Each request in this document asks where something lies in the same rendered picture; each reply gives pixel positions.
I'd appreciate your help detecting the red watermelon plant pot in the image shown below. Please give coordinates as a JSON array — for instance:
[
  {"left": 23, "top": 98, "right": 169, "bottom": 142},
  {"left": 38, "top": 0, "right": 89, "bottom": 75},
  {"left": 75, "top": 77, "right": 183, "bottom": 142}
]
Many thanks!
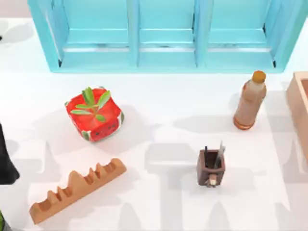
[{"left": 64, "top": 85, "right": 125, "bottom": 143}]

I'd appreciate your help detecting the green succulent plant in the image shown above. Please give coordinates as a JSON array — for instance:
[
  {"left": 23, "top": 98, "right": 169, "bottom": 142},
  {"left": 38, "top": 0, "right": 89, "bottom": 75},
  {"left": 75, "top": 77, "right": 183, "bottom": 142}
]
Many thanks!
[{"left": 69, "top": 86, "right": 111, "bottom": 124}]

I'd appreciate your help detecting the grey ruler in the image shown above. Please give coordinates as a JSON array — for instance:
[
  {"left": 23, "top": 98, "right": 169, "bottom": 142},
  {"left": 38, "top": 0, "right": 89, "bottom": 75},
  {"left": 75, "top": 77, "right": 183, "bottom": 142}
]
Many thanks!
[{"left": 216, "top": 141, "right": 227, "bottom": 170}]

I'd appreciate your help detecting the light blue rack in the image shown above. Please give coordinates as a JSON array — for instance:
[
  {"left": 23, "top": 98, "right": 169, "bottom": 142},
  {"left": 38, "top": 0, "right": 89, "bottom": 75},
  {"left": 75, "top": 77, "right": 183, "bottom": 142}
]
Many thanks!
[{"left": 26, "top": 0, "right": 308, "bottom": 74}]

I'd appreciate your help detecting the brown wooden pen holder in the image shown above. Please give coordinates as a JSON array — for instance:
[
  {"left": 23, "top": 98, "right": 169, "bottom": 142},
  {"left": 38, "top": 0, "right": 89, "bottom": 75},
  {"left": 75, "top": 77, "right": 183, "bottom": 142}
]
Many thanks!
[{"left": 196, "top": 149, "right": 227, "bottom": 187}]

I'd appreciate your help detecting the brown tea bottle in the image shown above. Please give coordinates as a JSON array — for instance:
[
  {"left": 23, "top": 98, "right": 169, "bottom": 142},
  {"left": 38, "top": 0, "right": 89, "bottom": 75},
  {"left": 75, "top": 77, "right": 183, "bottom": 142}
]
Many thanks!
[{"left": 232, "top": 70, "right": 268, "bottom": 131}]

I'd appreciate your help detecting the jagged wooden slotted stand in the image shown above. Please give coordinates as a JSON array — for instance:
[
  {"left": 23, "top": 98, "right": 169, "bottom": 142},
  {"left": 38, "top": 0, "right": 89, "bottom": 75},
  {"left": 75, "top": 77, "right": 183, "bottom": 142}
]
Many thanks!
[{"left": 29, "top": 157, "right": 128, "bottom": 226}]

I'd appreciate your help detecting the salmon-coloured shallow box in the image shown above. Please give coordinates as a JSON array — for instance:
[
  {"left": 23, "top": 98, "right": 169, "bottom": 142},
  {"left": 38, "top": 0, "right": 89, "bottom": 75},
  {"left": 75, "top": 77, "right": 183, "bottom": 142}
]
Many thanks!
[{"left": 285, "top": 71, "right": 308, "bottom": 166}]

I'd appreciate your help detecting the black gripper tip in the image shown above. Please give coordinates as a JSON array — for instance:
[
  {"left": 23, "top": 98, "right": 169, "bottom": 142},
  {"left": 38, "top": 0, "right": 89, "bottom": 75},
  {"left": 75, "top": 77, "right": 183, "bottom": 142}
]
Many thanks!
[{"left": 0, "top": 123, "right": 20, "bottom": 186}]

